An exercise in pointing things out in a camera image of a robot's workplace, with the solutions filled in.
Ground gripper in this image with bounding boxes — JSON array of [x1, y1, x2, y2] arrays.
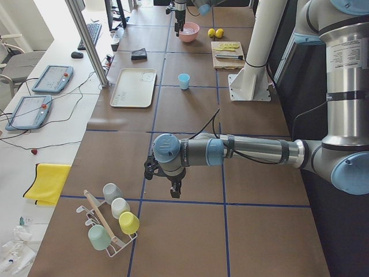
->
[[165, 0, 186, 36], [167, 174, 185, 198]]

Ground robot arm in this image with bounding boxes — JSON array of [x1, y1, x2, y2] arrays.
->
[[144, 1, 368, 198], [165, 0, 223, 37]]

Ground clear ice cube pile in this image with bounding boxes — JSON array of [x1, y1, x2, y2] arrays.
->
[[183, 27, 196, 35]]

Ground light blue plastic cup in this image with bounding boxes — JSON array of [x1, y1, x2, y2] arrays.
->
[[178, 73, 190, 90]]

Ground yellow cup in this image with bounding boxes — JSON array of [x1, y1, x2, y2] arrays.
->
[[119, 211, 140, 235]]

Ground white cup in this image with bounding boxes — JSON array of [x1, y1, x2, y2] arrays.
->
[[111, 197, 130, 219]]

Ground grey cup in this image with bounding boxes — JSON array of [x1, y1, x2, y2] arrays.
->
[[103, 183, 123, 205]]

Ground mint green cup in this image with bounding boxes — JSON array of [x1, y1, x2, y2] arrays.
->
[[88, 224, 111, 250]]

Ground pink bowl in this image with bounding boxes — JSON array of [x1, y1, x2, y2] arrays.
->
[[179, 22, 200, 43]]

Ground upper whole lemon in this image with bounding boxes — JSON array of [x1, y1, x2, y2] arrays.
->
[[208, 28, 216, 38]]

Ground folded grey cloth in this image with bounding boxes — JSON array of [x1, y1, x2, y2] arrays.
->
[[131, 48, 147, 61]]

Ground wooden cutting board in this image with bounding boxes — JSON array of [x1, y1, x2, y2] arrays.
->
[[211, 41, 245, 69]]

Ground cream bear serving tray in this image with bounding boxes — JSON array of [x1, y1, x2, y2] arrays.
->
[[110, 68, 156, 108]]

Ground black keyboard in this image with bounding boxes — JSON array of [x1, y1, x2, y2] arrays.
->
[[77, 23, 102, 50]]

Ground black computer mouse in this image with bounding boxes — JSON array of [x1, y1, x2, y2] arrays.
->
[[71, 51, 84, 59]]

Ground yellow cloth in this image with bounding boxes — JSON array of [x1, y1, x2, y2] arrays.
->
[[23, 163, 71, 206]]

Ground far teach pendant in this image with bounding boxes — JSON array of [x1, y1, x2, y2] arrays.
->
[[32, 65, 74, 93]]

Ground teach pendant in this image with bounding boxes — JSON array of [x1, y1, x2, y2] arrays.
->
[[32, 65, 74, 93], [5, 95, 52, 130]]

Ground near teach pendant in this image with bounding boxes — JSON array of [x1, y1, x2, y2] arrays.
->
[[5, 95, 52, 130]]

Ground crumpled plastic wrap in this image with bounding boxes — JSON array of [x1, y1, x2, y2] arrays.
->
[[1, 226, 36, 276]]

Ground grey office chair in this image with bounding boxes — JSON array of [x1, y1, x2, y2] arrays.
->
[[1, 33, 46, 97]]

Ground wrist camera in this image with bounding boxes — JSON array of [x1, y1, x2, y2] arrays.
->
[[144, 155, 163, 180]]

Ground metal handled tool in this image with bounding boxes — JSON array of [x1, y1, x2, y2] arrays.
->
[[215, 54, 244, 61]]

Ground white wire cup rack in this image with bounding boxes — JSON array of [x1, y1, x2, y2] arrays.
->
[[76, 197, 138, 257]]

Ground wooden rack handle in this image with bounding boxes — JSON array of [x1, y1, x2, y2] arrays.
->
[[84, 190, 118, 243]]

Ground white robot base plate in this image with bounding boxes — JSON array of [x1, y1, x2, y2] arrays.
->
[[228, 72, 272, 102]]

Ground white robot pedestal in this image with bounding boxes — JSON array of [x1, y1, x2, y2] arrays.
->
[[238, 0, 288, 88]]

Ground grey aluminium frame post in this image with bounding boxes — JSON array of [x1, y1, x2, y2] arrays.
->
[[65, 0, 109, 88]]

